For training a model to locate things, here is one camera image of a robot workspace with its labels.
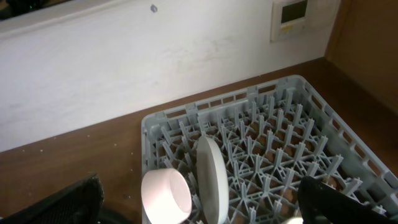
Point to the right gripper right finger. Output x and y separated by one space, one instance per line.
319 203

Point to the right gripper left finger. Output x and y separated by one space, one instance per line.
78 203

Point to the white bowl with leftovers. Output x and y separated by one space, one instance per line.
166 197

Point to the grey round plate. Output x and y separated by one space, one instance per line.
212 181

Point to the grey plastic dishwasher rack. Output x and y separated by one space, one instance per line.
270 136

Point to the white wall thermostat panel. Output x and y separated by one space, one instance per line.
288 18

